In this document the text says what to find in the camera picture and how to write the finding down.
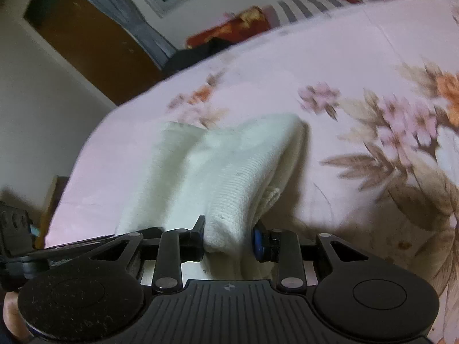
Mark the grey striped pillow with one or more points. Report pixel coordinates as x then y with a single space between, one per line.
308 3

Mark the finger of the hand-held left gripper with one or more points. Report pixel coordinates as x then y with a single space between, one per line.
68 249

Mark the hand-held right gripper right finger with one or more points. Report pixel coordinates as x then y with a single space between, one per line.
259 245

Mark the cream knit garment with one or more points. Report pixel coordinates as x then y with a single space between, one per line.
233 172

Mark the person's left hand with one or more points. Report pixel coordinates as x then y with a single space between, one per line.
14 315

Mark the red floral pillow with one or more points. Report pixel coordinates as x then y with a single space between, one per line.
233 25

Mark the pink floral blanket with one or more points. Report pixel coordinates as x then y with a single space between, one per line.
358 61

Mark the brown wooden door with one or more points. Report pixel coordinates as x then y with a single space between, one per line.
82 43

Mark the grey curtain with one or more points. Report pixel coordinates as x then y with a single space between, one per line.
132 18

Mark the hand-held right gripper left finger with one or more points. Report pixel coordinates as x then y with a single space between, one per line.
199 243

